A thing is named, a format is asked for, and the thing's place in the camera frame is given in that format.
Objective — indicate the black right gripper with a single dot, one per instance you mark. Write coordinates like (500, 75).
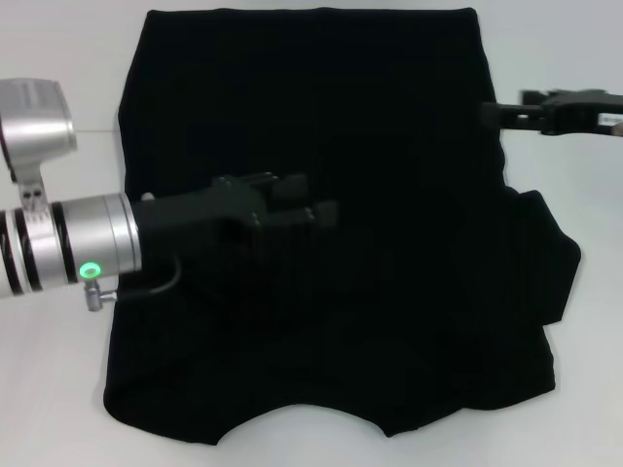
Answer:
(579, 114)

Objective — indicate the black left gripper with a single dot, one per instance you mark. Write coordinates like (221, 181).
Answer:
(194, 219)

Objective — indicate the black shirt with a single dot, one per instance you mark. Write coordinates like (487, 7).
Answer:
(389, 316)

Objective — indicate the small silver left wrist plug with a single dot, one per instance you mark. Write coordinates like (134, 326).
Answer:
(147, 196)

